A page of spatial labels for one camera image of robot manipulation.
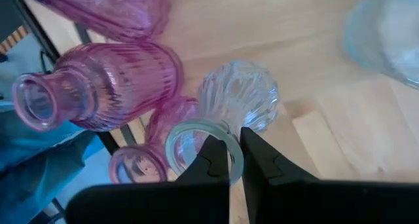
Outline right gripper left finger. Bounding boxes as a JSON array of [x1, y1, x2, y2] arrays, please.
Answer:
[[65, 134, 230, 224]]

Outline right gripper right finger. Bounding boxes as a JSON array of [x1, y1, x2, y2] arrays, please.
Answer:
[[240, 127, 419, 224]]

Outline round pink swirl vase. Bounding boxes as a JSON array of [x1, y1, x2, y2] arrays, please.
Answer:
[[109, 96, 200, 185]]

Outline tall pink glass vase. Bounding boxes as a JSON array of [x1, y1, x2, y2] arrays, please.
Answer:
[[12, 41, 185, 132]]

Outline clear swirl glass vase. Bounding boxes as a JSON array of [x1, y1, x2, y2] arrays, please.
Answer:
[[164, 59, 282, 185]]

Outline clear diamond-pattern jar vase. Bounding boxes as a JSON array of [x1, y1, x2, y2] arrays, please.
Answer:
[[342, 0, 419, 90]]

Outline pink flared-mouth glass vase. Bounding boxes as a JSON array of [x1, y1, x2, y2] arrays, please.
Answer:
[[19, 0, 173, 43]]

